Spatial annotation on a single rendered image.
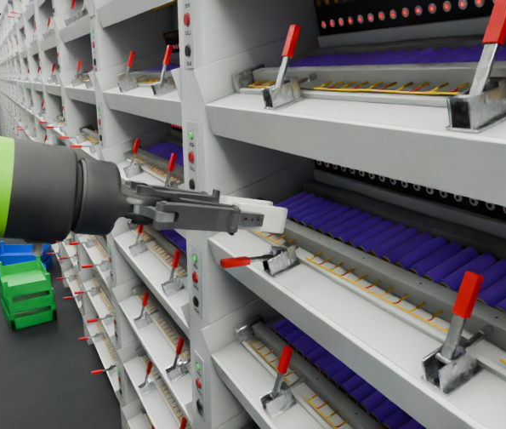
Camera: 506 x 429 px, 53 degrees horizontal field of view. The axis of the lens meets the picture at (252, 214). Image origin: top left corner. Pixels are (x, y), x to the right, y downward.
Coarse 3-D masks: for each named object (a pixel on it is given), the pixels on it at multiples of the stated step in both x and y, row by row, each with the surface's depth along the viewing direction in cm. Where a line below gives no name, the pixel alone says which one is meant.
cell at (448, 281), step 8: (480, 256) 51; (488, 256) 50; (472, 264) 50; (480, 264) 50; (488, 264) 50; (456, 272) 49; (464, 272) 49; (480, 272) 50; (448, 280) 49; (456, 280) 49; (448, 288) 48; (456, 288) 48
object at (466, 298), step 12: (468, 276) 39; (480, 276) 38; (468, 288) 39; (456, 300) 40; (468, 300) 39; (456, 312) 39; (468, 312) 39; (456, 324) 39; (456, 336) 39; (444, 348) 40; (456, 348) 39
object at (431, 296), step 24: (288, 240) 69; (312, 240) 63; (336, 240) 61; (336, 264) 60; (360, 264) 55; (384, 264) 53; (384, 288) 53; (408, 288) 49; (432, 288) 48; (408, 312) 48; (432, 312) 48; (480, 312) 43; (504, 312) 42; (504, 336) 41; (504, 360) 39
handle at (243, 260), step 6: (270, 252) 62; (228, 258) 60; (234, 258) 60; (240, 258) 60; (246, 258) 60; (252, 258) 61; (258, 258) 61; (264, 258) 61; (270, 258) 62; (222, 264) 59; (228, 264) 59; (234, 264) 59; (240, 264) 60; (246, 264) 60
